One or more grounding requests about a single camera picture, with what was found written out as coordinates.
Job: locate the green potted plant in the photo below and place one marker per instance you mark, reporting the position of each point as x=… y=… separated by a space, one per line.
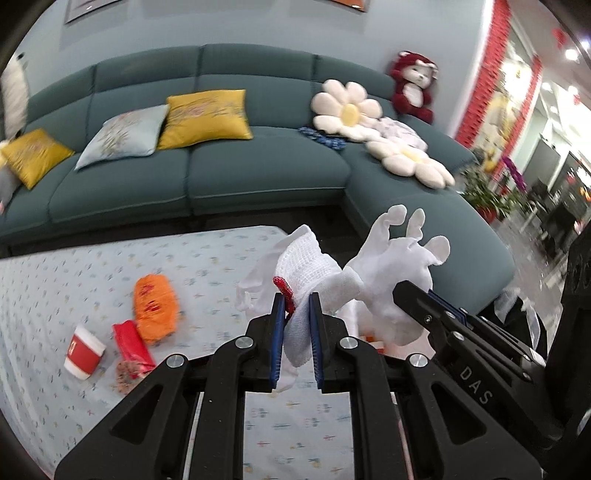
x=485 y=194

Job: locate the white knit glove red trim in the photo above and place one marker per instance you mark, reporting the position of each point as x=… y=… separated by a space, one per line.
x=304 y=263

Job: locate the red and white paper cup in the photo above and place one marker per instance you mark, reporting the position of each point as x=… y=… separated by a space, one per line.
x=83 y=353

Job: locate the orange bag with red print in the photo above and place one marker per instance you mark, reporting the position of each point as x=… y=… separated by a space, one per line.
x=154 y=307

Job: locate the white daisy flower cushion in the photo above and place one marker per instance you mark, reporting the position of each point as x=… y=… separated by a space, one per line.
x=411 y=161
x=346 y=110

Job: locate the grey plush toy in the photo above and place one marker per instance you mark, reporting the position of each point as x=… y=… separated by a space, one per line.
x=7 y=189

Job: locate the blue patterned cloth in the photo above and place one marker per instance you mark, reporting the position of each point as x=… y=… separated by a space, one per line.
x=323 y=137

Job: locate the light blue embroidered cushion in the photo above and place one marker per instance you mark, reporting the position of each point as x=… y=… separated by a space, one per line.
x=122 y=136

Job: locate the orange wall picture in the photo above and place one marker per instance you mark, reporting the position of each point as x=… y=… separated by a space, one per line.
x=353 y=3

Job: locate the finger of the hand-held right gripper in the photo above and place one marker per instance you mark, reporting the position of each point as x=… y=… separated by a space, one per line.
x=420 y=309
x=448 y=304

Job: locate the teal sectional sofa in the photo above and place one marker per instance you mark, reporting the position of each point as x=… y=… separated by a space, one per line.
x=258 y=170

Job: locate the yellow embroidered cushion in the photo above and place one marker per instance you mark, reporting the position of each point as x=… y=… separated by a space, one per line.
x=205 y=117
x=34 y=154

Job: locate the framed wall picture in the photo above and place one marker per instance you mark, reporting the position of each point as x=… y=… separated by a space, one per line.
x=90 y=9

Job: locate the bin with white bag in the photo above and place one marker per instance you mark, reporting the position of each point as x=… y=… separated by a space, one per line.
x=508 y=296

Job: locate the purple orchid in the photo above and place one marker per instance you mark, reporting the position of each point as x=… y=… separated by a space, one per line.
x=515 y=173

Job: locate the red snack packet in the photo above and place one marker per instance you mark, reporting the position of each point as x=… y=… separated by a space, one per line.
x=134 y=346

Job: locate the white pink folded cloth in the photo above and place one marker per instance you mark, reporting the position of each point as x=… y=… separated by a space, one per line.
x=401 y=131

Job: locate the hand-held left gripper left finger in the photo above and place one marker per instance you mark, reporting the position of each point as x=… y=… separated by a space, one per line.
x=277 y=341

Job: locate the long white panda plush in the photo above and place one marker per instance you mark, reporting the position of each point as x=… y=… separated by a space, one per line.
x=14 y=97

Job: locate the red monkey plush toy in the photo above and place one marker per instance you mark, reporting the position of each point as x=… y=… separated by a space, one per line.
x=413 y=92

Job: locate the red wall decoration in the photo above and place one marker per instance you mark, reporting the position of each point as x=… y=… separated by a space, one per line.
x=480 y=69

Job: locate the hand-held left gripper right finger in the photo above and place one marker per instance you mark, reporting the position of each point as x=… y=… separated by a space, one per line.
x=316 y=341

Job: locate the floral light blue tablecloth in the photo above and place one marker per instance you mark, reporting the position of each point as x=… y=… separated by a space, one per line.
x=138 y=258

